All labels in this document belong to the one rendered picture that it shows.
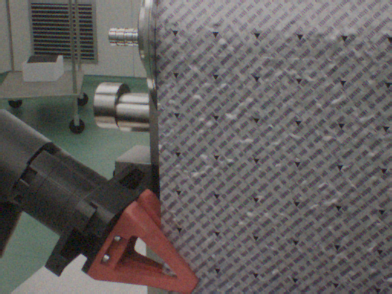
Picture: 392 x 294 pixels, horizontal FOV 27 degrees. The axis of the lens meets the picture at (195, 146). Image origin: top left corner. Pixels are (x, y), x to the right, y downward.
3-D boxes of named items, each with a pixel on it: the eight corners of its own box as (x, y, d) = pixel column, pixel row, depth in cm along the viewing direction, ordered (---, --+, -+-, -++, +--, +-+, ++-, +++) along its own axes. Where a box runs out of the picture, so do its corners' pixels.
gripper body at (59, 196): (62, 283, 59) (-18, 227, 60) (118, 233, 68) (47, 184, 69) (99, 216, 57) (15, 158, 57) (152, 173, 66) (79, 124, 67)
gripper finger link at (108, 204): (155, 345, 59) (50, 272, 60) (187, 302, 65) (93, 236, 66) (198, 277, 56) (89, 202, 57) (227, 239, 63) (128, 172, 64)
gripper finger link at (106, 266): (164, 333, 60) (63, 262, 62) (194, 292, 67) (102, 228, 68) (207, 266, 58) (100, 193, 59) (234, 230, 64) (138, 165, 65)
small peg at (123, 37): (113, 25, 63) (106, 30, 62) (147, 26, 62) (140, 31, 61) (115, 42, 63) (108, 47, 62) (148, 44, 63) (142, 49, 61)
